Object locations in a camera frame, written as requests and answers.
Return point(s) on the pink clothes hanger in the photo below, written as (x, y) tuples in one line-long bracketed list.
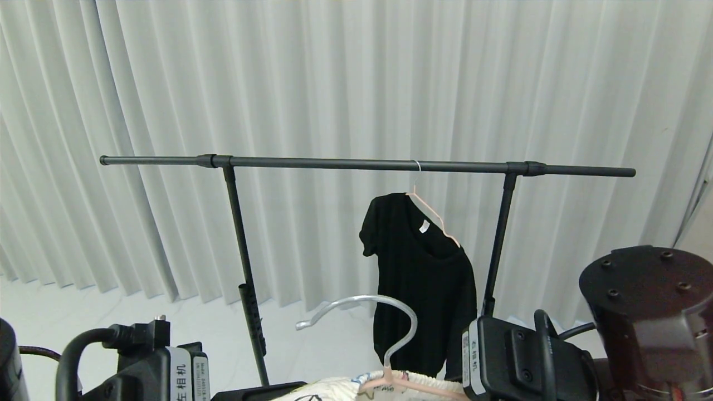
[(440, 225), (409, 320)]

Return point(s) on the black garment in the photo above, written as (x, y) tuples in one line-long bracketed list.
[(429, 301)]

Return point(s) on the cream printed garment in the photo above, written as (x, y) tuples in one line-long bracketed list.
[(334, 390)]

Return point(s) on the black clothes rack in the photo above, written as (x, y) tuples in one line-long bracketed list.
[(362, 164)]

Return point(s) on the white curtain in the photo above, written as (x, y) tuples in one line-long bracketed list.
[(362, 72)]

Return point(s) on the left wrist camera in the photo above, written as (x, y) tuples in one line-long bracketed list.
[(150, 373)]

